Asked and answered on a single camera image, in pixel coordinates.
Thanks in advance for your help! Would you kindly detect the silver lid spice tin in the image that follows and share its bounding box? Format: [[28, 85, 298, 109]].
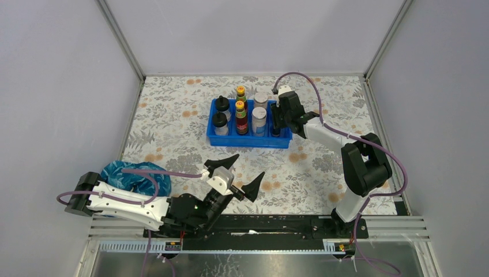
[[253, 92, 268, 111], [251, 107, 267, 137]]

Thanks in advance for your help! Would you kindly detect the green label sauce bottle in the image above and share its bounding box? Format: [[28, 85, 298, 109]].
[[235, 100, 248, 134]]

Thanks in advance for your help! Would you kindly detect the yellow cap sauce bottle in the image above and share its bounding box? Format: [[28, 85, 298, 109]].
[[235, 86, 247, 105]]

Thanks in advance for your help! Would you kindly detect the small dark spice bottle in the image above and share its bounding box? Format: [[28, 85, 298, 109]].
[[270, 128, 281, 137]]

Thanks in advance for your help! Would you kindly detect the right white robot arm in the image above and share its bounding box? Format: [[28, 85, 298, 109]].
[[270, 87, 392, 238]]

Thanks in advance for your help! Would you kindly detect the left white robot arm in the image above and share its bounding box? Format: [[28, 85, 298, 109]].
[[57, 154, 265, 237]]

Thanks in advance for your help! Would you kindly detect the blue plastic divided bin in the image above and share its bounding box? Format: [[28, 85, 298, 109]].
[[206, 99, 292, 149]]

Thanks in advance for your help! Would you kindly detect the floral table mat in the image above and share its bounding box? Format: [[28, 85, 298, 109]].
[[121, 75, 398, 216]]

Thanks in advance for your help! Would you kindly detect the blue patterned cloth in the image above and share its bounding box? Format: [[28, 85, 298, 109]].
[[95, 160, 172, 218]]

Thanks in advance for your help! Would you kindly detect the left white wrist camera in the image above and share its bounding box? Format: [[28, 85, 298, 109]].
[[201, 166, 234, 196]]

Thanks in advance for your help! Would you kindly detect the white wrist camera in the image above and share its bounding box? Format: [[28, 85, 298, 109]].
[[201, 166, 234, 196], [272, 85, 294, 99]]

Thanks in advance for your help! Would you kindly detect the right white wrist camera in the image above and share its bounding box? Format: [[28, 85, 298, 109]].
[[272, 85, 294, 99]]

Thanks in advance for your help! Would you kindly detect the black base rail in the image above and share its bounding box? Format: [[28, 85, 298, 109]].
[[143, 215, 369, 250]]

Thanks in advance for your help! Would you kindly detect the slotted cable duct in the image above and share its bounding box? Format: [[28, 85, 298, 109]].
[[99, 240, 345, 254]]

